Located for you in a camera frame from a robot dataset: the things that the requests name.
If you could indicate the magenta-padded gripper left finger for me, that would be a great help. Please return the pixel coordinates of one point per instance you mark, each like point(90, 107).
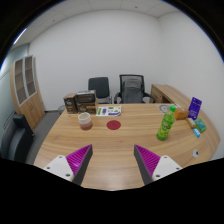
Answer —
point(60, 165)

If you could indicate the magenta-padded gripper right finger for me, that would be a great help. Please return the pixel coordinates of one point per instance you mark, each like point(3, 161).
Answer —
point(165, 165)

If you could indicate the green drink bottle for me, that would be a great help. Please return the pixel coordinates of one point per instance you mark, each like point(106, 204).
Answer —
point(165, 126)

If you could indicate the white round desk grommet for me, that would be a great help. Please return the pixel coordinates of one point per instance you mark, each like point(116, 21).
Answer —
point(196, 153)

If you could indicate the small blue packet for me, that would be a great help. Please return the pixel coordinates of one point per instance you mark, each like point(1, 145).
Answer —
point(196, 132)

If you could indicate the small tan box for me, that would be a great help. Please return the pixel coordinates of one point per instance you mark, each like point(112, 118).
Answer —
point(191, 123)

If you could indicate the white and maroon ribbed mug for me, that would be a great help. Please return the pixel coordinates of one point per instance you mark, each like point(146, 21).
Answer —
point(85, 120)

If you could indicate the black sofa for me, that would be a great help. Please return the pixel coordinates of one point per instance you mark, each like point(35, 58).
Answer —
point(15, 140)

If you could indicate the small green box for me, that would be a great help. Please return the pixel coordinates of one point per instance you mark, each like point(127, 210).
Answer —
point(200, 125)

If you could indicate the orange cardboard box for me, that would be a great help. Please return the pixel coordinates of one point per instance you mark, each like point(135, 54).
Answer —
point(181, 114)

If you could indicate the grey waste bin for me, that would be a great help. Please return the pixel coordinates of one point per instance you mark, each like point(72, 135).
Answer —
point(61, 109)

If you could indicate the round white printed pad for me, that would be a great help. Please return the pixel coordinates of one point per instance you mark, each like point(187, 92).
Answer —
point(164, 108)

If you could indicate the small dark brown carton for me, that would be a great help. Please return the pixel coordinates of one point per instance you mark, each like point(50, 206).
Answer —
point(70, 103)

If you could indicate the brown carton with tan side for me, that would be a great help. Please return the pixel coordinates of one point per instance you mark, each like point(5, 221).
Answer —
point(87, 108)

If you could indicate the purple standing package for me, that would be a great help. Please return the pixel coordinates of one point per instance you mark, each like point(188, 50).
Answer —
point(194, 107)

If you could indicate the wooden shelf unit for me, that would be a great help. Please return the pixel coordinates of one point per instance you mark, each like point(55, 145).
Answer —
point(31, 106)

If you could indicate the flat round red coaster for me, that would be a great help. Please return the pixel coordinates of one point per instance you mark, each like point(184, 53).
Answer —
point(113, 125)

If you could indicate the black mesh office armchair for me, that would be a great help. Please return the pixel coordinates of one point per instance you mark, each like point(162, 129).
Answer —
point(148, 96)

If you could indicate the white printed leaflet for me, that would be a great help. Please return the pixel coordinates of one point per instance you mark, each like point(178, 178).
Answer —
point(108, 111)

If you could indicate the wooden side desk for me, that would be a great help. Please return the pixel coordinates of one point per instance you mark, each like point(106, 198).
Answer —
point(166, 91)

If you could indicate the grey backpack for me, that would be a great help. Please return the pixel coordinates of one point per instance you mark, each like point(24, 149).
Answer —
point(132, 90)

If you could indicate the black padded office chair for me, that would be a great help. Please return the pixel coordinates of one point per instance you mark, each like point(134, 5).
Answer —
point(99, 86)

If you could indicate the long ceiling light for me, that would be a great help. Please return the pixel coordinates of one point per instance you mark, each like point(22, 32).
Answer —
point(20, 36)

